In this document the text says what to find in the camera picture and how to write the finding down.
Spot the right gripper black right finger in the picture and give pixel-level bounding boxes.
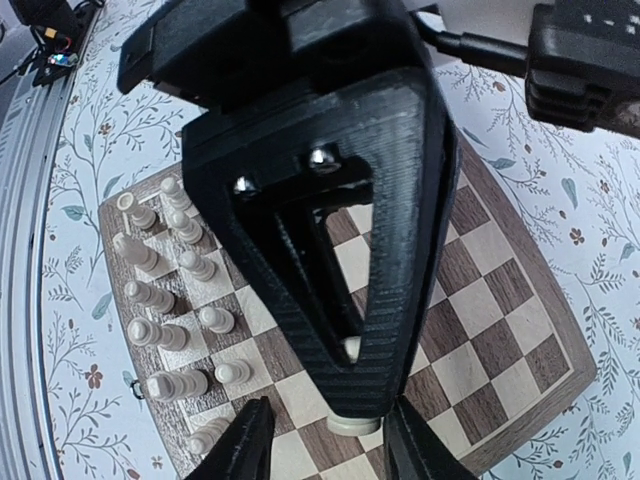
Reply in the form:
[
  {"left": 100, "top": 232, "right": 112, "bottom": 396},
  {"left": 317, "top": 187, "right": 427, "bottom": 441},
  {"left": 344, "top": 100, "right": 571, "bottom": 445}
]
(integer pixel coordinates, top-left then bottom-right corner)
[{"left": 383, "top": 395, "right": 477, "bottom": 480}]

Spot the light chess bishop piece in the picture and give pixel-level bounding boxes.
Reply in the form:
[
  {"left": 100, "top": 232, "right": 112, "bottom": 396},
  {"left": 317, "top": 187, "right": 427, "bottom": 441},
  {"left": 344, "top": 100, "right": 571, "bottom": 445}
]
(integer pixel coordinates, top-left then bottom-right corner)
[{"left": 186, "top": 417, "right": 230, "bottom": 455}]

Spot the light chess king piece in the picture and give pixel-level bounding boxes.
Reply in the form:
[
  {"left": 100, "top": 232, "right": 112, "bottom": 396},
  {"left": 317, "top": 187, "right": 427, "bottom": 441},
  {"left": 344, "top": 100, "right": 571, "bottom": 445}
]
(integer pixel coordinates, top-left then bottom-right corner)
[{"left": 146, "top": 369, "right": 209, "bottom": 403}]

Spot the light chess queen piece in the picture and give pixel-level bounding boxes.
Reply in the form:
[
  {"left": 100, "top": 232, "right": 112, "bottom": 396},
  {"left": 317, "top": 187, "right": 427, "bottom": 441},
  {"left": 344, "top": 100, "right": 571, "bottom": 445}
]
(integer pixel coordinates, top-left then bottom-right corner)
[{"left": 127, "top": 318, "right": 189, "bottom": 351}]

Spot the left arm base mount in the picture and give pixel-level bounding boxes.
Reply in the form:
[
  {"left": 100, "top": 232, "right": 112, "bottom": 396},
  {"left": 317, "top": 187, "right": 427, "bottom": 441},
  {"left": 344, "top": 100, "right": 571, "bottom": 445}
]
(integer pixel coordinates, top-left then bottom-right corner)
[{"left": 10, "top": 0, "right": 105, "bottom": 87}]

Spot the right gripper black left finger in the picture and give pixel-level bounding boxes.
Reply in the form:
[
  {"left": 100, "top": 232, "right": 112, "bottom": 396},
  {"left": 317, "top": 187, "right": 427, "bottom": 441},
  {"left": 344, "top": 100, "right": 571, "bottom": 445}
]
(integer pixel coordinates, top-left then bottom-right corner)
[{"left": 187, "top": 396, "right": 275, "bottom": 480}]

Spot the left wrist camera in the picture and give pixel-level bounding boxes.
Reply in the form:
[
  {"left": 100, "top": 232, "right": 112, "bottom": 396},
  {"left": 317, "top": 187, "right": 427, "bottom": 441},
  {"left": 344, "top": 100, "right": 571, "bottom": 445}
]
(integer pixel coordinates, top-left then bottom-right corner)
[{"left": 412, "top": 1, "right": 639, "bottom": 138}]

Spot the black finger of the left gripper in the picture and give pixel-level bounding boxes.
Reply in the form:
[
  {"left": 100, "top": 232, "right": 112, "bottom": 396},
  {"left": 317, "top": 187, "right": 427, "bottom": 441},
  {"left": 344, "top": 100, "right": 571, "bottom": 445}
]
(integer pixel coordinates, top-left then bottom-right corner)
[{"left": 182, "top": 67, "right": 459, "bottom": 418}]

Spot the floral patterned table mat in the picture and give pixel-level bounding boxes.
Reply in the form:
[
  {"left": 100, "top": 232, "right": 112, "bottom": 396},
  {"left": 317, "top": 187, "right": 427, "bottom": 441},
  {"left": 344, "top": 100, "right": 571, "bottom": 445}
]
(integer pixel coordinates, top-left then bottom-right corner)
[{"left": 41, "top": 1, "right": 639, "bottom": 479}]

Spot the front aluminium rail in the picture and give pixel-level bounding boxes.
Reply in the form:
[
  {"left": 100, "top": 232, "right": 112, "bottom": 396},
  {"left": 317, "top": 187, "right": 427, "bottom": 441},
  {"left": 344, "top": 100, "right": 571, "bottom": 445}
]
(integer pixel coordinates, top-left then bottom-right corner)
[{"left": 1, "top": 27, "right": 74, "bottom": 479}]

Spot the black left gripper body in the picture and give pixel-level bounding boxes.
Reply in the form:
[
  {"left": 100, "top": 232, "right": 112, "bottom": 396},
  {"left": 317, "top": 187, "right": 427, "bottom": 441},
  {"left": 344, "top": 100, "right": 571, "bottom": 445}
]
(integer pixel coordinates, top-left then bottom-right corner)
[{"left": 117, "top": 1, "right": 428, "bottom": 108}]

